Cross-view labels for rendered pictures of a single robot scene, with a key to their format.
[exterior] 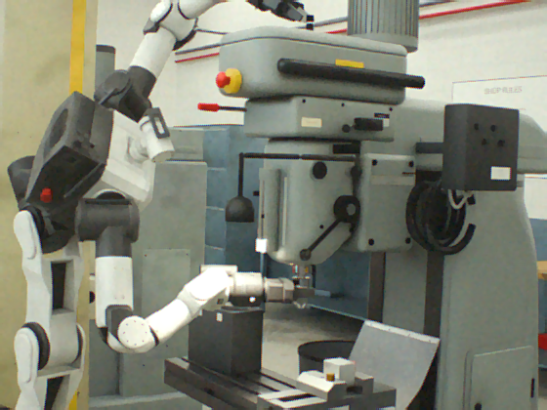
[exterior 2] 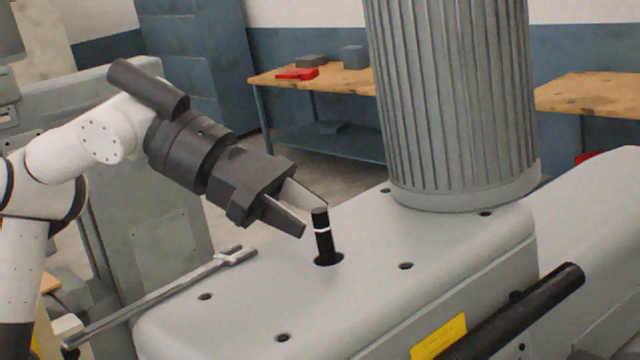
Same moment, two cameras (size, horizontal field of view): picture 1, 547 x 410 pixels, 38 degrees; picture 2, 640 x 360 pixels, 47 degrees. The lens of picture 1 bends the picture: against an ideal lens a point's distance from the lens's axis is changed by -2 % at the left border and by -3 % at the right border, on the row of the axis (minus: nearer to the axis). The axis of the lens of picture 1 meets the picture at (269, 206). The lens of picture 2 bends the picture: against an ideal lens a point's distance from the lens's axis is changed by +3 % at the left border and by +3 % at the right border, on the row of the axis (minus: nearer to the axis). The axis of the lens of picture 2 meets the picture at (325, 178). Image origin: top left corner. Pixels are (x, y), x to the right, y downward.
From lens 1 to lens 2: 1.51 m
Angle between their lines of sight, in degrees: 17
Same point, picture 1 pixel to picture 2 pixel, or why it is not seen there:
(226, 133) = not seen: outside the picture
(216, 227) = (202, 77)
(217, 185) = (191, 33)
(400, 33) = (512, 176)
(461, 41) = not seen: outside the picture
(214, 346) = not seen: outside the picture
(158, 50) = (16, 270)
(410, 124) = (554, 336)
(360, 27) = (423, 178)
